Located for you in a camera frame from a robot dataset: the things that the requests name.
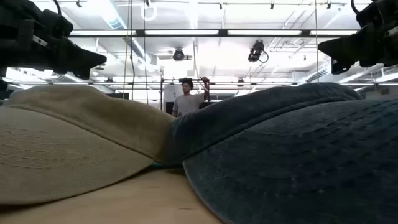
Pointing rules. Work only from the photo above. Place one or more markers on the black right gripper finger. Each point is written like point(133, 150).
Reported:
point(339, 67)
point(348, 46)

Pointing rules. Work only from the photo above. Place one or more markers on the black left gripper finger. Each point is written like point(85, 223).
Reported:
point(82, 57)
point(82, 74)

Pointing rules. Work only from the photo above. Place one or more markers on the beige baseball cap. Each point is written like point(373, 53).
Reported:
point(74, 140)

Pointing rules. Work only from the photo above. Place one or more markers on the dark blue baseball cap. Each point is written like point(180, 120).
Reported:
point(295, 155)

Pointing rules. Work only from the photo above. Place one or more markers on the round black ceiling spotlight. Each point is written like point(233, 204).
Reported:
point(178, 54)

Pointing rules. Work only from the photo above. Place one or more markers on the person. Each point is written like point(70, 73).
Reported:
point(188, 102)

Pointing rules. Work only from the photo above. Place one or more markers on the black overhead camera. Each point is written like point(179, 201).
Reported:
point(256, 51)

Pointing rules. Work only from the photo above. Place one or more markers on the black overhead frame bar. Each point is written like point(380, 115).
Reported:
point(217, 32)

